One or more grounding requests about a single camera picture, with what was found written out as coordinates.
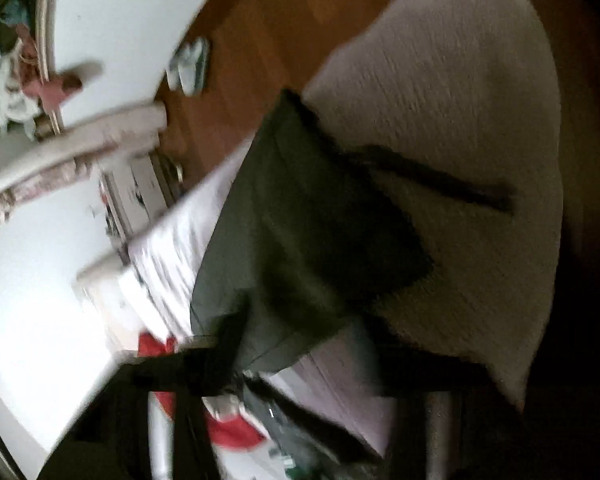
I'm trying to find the black leather jacket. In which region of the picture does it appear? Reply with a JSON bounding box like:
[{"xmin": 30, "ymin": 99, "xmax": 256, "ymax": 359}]
[{"xmin": 188, "ymin": 86, "xmax": 516, "ymax": 461}]

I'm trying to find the red duvet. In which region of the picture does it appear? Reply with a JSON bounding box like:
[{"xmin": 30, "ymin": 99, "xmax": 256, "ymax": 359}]
[{"xmin": 137, "ymin": 332, "xmax": 268, "ymax": 451}]

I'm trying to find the green striped garment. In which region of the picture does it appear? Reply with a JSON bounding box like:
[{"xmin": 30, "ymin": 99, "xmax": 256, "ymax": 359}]
[{"xmin": 268, "ymin": 441, "xmax": 338, "ymax": 479}]

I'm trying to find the white nightstand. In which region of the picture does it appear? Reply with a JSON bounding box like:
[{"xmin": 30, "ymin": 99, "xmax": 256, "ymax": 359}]
[{"xmin": 99, "ymin": 151, "xmax": 183, "ymax": 246}]

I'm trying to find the pink floral curtain left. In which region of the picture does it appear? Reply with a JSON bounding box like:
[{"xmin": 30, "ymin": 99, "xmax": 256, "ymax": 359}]
[{"xmin": 0, "ymin": 102, "xmax": 168, "ymax": 227}]

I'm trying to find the white fluffy garment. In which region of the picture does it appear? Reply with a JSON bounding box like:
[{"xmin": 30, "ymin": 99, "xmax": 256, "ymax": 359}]
[{"xmin": 0, "ymin": 39, "xmax": 42, "ymax": 131}]

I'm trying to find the dark red garment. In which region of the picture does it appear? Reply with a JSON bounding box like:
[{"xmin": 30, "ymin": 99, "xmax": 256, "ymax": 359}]
[{"xmin": 22, "ymin": 74, "xmax": 83, "ymax": 114}]

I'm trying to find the floral purple bed blanket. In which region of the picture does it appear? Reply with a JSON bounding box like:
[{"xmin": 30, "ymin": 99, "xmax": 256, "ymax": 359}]
[{"xmin": 126, "ymin": 0, "xmax": 566, "ymax": 461}]

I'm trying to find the grey slipper far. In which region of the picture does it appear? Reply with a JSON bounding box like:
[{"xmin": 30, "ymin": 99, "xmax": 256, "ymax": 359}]
[{"xmin": 166, "ymin": 44, "xmax": 195, "ymax": 94}]

